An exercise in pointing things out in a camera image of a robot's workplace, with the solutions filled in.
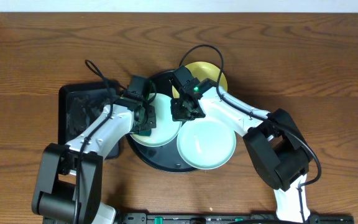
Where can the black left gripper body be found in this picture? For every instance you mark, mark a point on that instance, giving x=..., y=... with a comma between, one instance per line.
x=148, y=123

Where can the yellow plate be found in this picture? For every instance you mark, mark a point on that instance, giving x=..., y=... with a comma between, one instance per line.
x=201, y=71

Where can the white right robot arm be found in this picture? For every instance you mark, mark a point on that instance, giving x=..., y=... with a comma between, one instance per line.
x=279, y=154

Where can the black round tray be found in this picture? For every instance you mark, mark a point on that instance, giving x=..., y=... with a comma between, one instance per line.
x=166, y=157

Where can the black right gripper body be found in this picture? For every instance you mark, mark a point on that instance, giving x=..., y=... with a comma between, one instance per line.
x=181, y=111

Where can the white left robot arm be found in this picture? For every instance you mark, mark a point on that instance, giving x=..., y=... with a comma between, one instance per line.
x=68, y=186

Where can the green scouring sponge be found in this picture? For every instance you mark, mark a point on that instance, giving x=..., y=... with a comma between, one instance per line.
x=145, y=132

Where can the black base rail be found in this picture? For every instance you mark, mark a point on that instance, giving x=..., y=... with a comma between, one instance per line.
x=143, y=218

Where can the mint green plate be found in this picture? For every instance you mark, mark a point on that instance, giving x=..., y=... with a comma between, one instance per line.
x=166, y=129
x=206, y=143

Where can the black rectangular tray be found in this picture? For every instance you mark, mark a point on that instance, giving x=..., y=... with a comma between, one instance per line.
x=79, y=105

